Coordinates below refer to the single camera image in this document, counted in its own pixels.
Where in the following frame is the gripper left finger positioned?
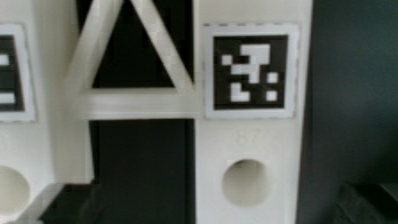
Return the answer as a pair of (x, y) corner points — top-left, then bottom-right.
(16, 181), (103, 224)

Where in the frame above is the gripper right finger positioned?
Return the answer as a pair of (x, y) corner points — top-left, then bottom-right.
(332, 183), (398, 224)

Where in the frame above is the white chair back frame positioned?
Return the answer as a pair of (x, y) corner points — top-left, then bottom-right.
(0, 0), (315, 224)

